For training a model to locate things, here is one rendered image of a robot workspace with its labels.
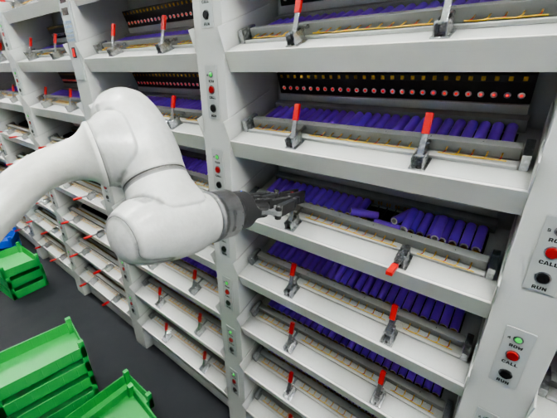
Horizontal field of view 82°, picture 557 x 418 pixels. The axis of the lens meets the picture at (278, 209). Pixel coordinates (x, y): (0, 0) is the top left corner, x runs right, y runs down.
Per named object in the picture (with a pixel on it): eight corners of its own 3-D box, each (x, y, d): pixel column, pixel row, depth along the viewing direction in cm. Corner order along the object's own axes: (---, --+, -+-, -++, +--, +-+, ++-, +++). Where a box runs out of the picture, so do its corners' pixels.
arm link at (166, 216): (236, 233, 51) (203, 162, 53) (146, 262, 39) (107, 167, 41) (201, 256, 57) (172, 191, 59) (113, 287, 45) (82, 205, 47)
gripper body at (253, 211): (213, 225, 63) (245, 216, 70) (244, 237, 58) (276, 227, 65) (215, 187, 61) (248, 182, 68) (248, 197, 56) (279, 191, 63)
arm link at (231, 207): (222, 250, 54) (247, 241, 58) (225, 198, 51) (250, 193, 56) (188, 235, 59) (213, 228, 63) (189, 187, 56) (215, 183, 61)
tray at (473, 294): (487, 318, 56) (499, 286, 50) (238, 226, 90) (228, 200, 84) (507, 242, 67) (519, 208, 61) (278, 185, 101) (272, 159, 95)
